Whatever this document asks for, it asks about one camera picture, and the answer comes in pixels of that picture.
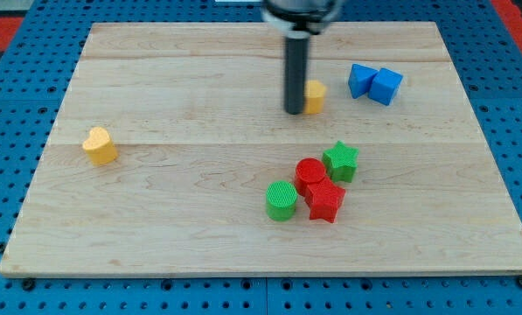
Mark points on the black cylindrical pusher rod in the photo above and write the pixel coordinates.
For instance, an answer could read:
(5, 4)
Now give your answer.
(295, 70)

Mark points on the yellow hexagon block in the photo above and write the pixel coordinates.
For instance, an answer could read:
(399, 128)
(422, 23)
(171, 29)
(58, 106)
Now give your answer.
(315, 93)

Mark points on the yellow heart block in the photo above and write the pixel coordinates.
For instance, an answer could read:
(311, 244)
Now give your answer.
(99, 147)

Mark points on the blue triangle block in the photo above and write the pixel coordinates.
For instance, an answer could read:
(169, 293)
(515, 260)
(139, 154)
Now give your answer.
(360, 80)

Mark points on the blue cube block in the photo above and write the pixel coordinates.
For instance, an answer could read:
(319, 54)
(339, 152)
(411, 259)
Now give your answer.
(385, 85)

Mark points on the green star block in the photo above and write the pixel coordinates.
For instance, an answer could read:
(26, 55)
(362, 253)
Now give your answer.
(340, 162)

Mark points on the red cylinder block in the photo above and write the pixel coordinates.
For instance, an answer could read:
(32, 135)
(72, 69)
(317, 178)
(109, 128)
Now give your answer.
(308, 171)

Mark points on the green cylinder block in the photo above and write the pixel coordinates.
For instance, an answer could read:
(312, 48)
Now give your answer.
(281, 197)

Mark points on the red star block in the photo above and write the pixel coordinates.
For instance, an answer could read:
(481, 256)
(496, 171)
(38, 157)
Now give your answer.
(324, 199)

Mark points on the wooden board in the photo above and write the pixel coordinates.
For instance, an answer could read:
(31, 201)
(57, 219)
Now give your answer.
(195, 113)

